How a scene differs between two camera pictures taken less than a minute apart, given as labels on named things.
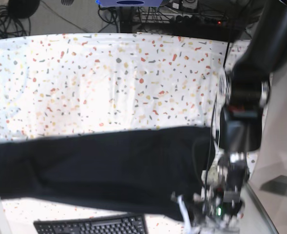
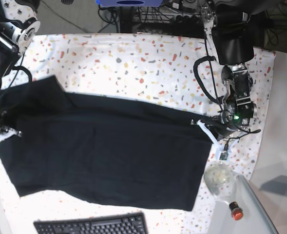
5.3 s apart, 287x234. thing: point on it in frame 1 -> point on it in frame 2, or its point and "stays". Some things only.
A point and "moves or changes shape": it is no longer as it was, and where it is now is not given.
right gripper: x=223 y=182 -> x=239 y=111
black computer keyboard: x=125 y=224 stays
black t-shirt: x=159 y=170 moves or changes shape
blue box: x=129 y=3 stays
